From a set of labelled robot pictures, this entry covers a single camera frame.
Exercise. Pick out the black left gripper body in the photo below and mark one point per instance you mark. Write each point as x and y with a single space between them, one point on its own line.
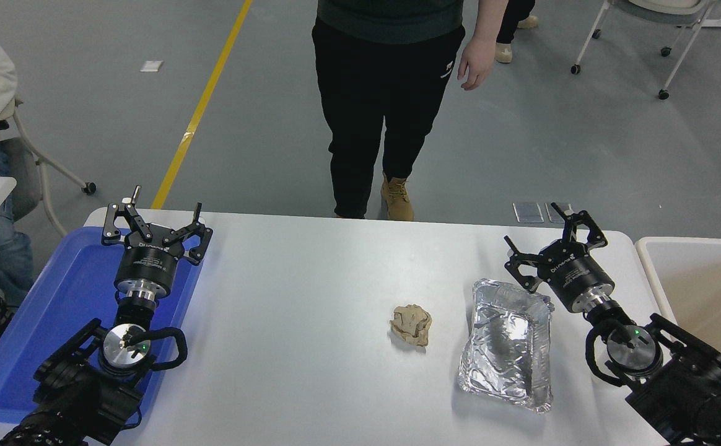
147 260

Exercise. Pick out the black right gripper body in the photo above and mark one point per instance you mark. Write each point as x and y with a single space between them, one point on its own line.
574 272

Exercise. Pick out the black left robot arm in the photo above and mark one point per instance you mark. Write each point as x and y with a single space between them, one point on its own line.
75 396

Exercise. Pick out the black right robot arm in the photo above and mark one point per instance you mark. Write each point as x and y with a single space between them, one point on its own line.
682 384

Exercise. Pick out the standing person's hand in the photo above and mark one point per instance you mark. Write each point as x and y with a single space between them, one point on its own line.
477 62

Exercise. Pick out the clear floor plate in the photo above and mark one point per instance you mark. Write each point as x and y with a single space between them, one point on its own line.
528 212
552 214

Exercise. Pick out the silver foil tray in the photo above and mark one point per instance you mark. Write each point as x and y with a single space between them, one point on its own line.
506 347

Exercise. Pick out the blue plastic tray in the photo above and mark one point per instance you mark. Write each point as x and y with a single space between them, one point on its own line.
57 310

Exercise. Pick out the grey chair with white legs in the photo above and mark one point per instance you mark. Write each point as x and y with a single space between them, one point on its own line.
29 167

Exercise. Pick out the crumpled tan paper ball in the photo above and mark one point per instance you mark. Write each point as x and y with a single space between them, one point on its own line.
411 323

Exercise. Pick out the large pale bin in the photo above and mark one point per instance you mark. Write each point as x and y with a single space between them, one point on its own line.
707 285

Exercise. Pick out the white paper scrap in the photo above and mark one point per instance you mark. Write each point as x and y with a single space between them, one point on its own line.
151 65

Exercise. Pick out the white wheeled chair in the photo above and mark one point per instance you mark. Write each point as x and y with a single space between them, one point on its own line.
676 37

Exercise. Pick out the walking person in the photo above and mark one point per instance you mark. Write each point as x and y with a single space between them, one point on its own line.
512 18

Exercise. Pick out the standing person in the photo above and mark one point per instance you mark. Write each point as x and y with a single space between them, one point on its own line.
373 93

